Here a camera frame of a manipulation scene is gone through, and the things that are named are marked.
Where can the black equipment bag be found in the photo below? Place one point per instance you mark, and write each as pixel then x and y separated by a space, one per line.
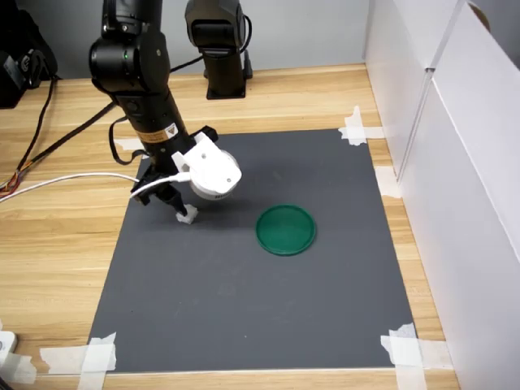
pixel 20 53

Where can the small white plastic terminal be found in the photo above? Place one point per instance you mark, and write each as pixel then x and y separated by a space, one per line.
pixel 189 218

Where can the white tape patch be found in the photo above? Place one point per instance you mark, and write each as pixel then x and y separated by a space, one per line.
pixel 406 353
pixel 386 180
pixel 95 357
pixel 356 132
pixel 20 367
pixel 126 144

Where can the round green lid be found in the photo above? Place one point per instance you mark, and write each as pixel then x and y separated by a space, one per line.
pixel 285 229

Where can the dark grey mat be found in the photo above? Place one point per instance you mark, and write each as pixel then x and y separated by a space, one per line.
pixel 243 304

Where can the white camera box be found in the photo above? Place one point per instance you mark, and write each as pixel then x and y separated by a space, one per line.
pixel 211 170

